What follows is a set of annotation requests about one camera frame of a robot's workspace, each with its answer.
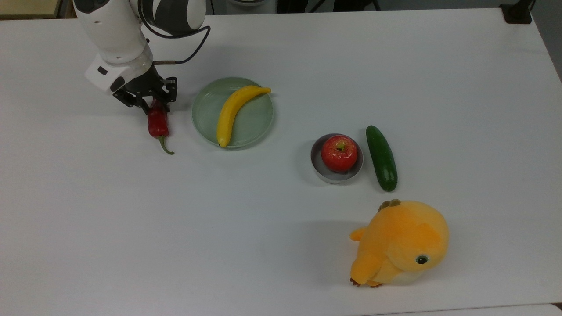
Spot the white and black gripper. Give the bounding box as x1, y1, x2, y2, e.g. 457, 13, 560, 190
84, 54, 178, 115

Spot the red chili pepper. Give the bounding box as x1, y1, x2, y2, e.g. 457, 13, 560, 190
147, 99, 175, 155

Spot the pale green plastic plate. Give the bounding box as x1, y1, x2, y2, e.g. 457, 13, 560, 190
192, 77, 274, 149

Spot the yellow banana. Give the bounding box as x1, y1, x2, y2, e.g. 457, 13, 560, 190
216, 86, 272, 148

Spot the yellow wooden cabinet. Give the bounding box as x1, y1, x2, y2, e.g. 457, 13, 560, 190
0, 0, 61, 19

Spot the red apple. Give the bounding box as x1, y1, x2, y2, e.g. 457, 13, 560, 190
321, 135, 358, 173

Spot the grey round bowl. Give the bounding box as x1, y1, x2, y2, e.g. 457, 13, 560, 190
310, 133, 364, 184

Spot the green cucumber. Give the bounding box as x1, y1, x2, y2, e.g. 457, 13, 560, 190
366, 125, 398, 192

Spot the orange plush dinosaur toy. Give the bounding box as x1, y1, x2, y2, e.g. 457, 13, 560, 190
349, 199, 450, 288

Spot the black table clamp base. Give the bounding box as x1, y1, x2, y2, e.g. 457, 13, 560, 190
500, 0, 534, 25

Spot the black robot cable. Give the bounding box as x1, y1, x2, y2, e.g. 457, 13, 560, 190
140, 12, 212, 66

